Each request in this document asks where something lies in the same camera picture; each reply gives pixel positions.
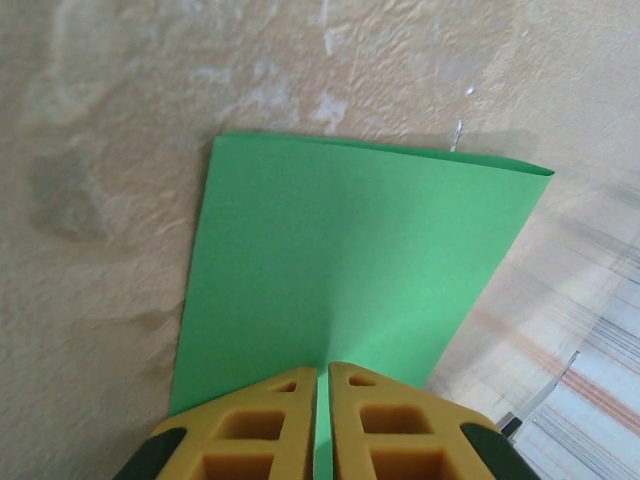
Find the aluminium table frame bar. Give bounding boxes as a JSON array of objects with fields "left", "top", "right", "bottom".
[{"left": 499, "top": 349, "right": 584, "bottom": 444}]

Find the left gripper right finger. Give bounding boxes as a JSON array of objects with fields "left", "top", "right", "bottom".
[{"left": 328, "top": 361, "right": 544, "bottom": 480}]

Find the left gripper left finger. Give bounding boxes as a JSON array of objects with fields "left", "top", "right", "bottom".
[{"left": 112, "top": 366, "right": 318, "bottom": 480}]

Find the green paper sheet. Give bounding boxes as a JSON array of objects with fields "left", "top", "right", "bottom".
[{"left": 167, "top": 130, "right": 556, "bottom": 480}]

